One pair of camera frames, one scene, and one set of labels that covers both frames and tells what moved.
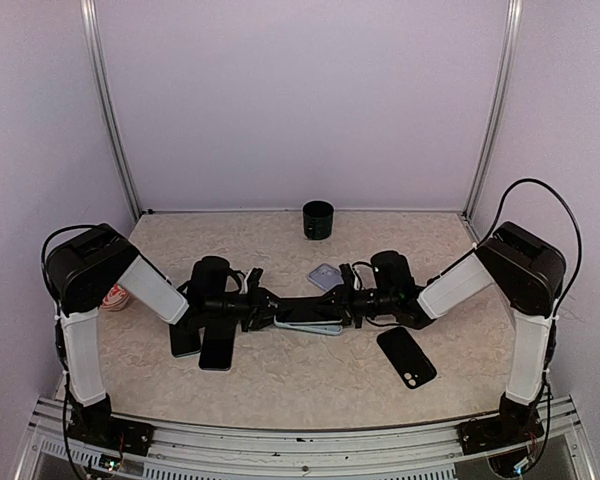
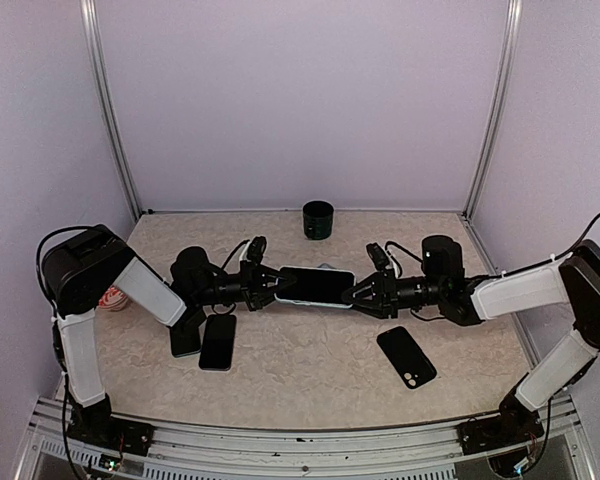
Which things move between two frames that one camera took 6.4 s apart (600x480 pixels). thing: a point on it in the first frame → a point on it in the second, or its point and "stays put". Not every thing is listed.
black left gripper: [261, 308] → [254, 285]
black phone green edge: [185, 340] stays put
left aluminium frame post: [89, 11] stays put
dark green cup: [317, 219] stays put
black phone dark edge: [217, 346] stays put
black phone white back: [309, 315] → [316, 285]
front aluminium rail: [560, 452] stays put
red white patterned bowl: [117, 299] stays put
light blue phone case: [334, 327] → [315, 286]
